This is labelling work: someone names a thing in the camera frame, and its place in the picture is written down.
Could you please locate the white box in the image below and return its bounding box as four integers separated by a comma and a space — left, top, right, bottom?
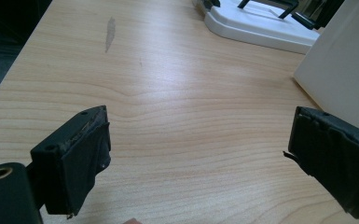
293, 0, 359, 138

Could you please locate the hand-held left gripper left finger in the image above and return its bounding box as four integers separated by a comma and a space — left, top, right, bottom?
30, 105, 112, 220

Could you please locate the black metal frame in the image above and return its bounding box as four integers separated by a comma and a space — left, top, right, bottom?
238, 0, 321, 31

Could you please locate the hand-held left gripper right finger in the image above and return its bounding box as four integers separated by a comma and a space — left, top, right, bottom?
283, 105, 359, 220

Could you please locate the white plastic tray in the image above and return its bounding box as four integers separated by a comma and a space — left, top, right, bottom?
192, 0, 321, 55

